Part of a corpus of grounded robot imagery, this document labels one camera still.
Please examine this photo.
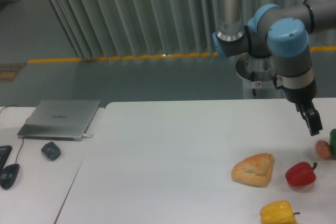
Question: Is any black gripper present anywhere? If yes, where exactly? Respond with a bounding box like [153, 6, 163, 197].
[272, 75, 322, 136]

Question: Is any red bell pepper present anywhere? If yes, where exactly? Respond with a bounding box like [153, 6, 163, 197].
[285, 162, 318, 187]

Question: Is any yellow bell pepper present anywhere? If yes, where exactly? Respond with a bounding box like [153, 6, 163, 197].
[259, 200, 298, 224]

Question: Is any black computer mouse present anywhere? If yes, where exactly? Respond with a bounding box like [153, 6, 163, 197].
[1, 163, 20, 190]

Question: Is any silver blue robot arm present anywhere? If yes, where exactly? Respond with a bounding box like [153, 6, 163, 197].
[213, 0, 335, 135]

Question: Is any green bell pepper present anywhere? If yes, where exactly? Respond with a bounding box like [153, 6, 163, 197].
[329, 129, 336, 156]

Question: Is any brown egg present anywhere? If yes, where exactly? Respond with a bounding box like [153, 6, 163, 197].
[315, 140, 331, 159]

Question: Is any golden pastry bread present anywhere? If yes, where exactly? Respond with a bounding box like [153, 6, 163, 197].
[231, 153, 274, 187]

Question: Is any grey pleated curtain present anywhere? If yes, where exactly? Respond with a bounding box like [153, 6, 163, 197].
[48, 0, 335, 60]

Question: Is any silver closed laptop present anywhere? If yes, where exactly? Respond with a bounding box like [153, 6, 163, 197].
[17, 100, 100, 141]

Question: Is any black earbuds case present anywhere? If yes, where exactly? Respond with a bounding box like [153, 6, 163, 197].
[41, 142, 61, 161]

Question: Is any black keyboard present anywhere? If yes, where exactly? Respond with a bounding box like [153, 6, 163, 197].
[0, 145, 13, 172]

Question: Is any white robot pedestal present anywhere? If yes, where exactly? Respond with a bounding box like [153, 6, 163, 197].
[236, 54, 284, 99]

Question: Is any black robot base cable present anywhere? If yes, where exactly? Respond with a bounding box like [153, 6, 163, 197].
[250, 70, 257, 100]

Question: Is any black mouse cable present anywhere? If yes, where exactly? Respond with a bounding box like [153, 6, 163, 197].
[0, 105, 35, 165]

